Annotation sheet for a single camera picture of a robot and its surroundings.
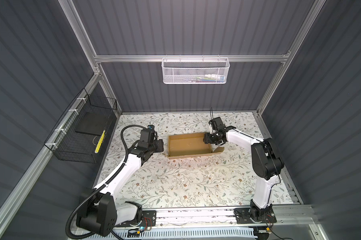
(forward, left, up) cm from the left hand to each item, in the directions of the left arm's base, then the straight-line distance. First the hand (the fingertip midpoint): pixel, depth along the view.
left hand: (158, 143), depth 85 cm
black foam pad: (+5, +32, +13) cm, 35 cm away
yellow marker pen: (-6, +26, +12) cm, 30 cm away
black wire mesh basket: (-3, +38, +12) cm, 40 cm away
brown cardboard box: (+7, -16, -14) cm, 23 cm away
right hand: (+7, -32, -9) cm, 34 cm away
